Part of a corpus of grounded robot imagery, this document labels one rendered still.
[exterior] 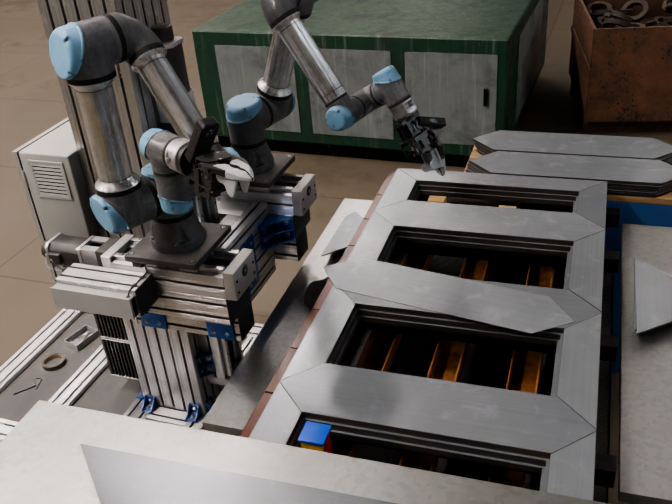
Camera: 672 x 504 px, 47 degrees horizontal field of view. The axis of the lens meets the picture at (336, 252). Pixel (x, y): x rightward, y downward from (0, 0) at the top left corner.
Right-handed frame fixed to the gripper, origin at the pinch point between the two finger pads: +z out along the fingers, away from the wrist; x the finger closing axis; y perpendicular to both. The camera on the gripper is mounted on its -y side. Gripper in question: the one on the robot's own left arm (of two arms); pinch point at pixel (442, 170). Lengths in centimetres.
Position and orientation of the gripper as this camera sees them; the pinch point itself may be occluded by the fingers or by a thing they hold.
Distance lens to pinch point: 239.3
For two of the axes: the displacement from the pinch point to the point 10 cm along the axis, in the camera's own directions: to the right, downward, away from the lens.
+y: -6.6, 5.1, -5.5
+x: 5.6, -1.5, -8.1
